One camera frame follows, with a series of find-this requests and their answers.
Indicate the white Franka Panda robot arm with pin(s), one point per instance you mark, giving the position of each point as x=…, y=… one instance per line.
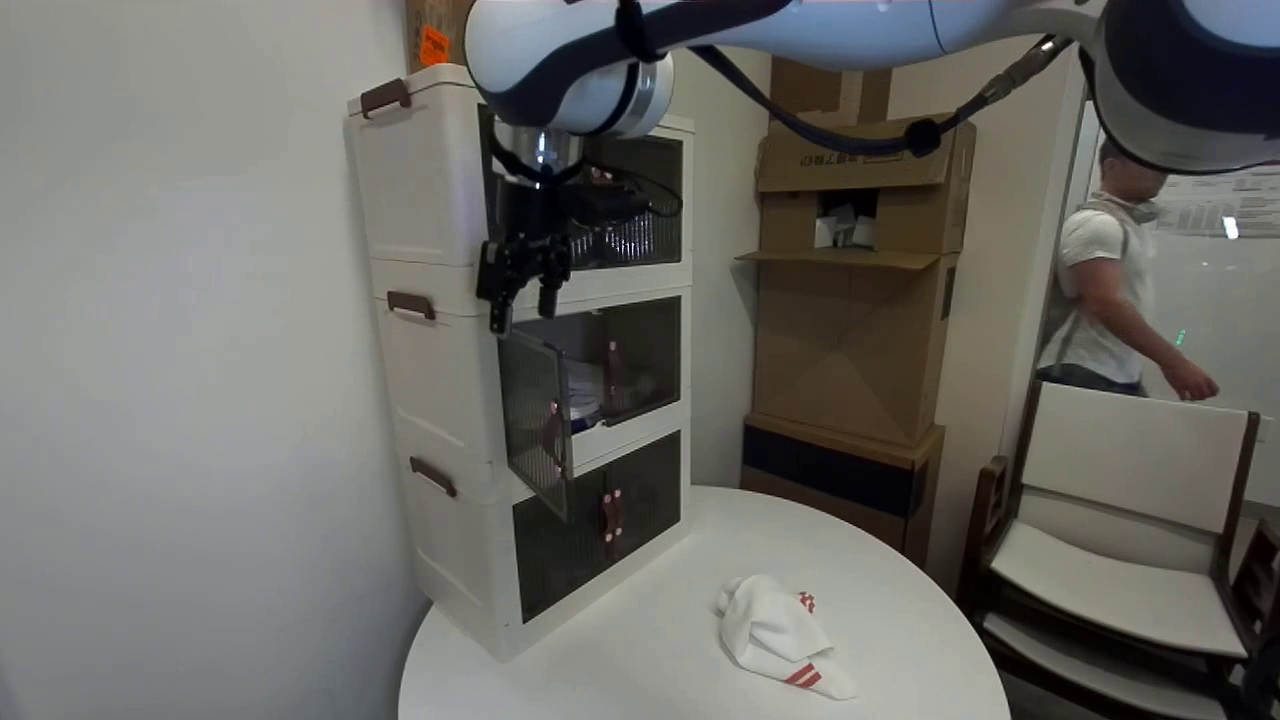
x=854, y=25

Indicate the cardboard box with cutout opening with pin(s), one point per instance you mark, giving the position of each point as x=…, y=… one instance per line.
x=923, y=223

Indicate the white cushioned dark wooden chair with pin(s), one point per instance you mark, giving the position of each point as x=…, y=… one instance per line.
x=1133, y=455

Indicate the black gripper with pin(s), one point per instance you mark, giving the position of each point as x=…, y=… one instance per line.
x=526, y=242

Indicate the dark brown base box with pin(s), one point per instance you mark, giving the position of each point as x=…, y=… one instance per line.
x=827, y=474

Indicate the white cloth with red stripes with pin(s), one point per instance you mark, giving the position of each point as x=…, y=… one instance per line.
x=775, y=627

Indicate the labelled cardboard box orange stickers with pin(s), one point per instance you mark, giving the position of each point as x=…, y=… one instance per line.
x=428, y=42

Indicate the person in white shirt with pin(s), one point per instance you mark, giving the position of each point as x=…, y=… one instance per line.
x=1101, y=287

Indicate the white three-tier storage cabinet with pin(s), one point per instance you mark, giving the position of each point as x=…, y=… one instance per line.
x=424, y=187

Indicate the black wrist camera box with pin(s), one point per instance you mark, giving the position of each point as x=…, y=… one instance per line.
x=606, y=202

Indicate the white paper notice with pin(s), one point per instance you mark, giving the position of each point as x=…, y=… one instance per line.
x=1241, y=205

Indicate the narrow tall cardboard box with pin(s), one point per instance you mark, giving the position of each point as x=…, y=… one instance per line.
x=827, y=94

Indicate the grey metal door frame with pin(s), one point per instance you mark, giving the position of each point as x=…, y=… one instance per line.
x=1075, y=187

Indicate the large plain cardboard box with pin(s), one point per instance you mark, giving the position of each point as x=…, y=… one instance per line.
x=843, y=347

